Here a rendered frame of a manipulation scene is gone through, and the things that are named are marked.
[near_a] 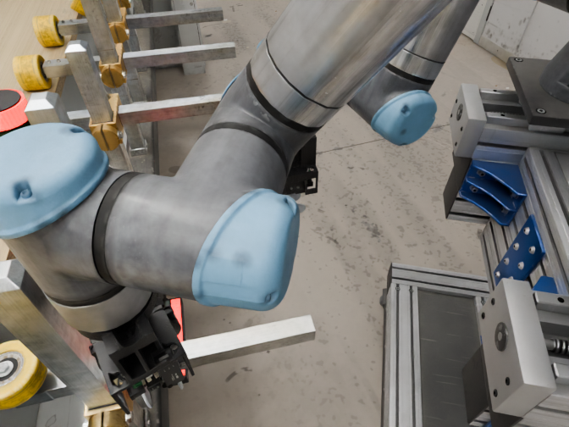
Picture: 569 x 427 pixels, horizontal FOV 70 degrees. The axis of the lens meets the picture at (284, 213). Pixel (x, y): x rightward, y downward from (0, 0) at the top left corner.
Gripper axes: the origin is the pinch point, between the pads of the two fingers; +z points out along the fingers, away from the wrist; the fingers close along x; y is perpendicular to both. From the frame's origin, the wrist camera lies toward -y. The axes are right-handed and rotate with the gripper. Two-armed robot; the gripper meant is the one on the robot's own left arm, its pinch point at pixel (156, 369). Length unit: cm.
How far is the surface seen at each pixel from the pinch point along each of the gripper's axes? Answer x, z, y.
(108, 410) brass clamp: -7.4, 6.1, -1.5
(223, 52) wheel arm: 45, -3, -68
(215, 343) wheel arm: 8.5, 7.1, -2.6
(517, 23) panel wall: 300, 65, -129
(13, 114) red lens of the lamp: -1.9, -23.1, -26.4
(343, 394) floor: 46, 92, -5
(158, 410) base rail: -3.1, 22.2, -4.8
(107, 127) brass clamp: 9.6, -4.8, -47.5
